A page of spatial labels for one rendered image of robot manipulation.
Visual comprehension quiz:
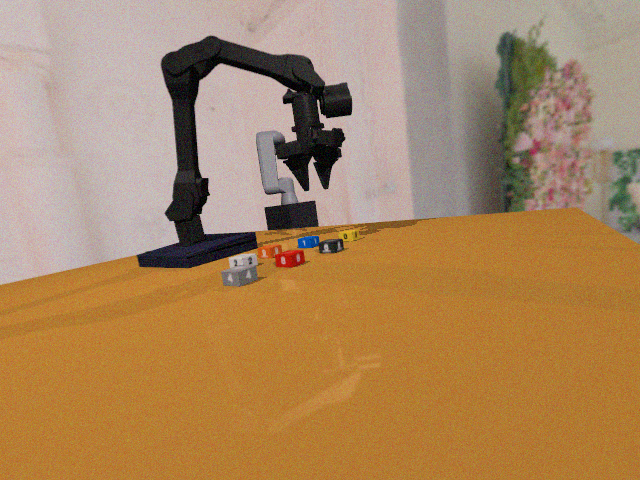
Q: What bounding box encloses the blue block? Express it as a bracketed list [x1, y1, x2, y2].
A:
[298, 236, 320, 248]

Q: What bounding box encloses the red block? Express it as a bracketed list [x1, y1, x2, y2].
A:
[275, 250, 305, 267]

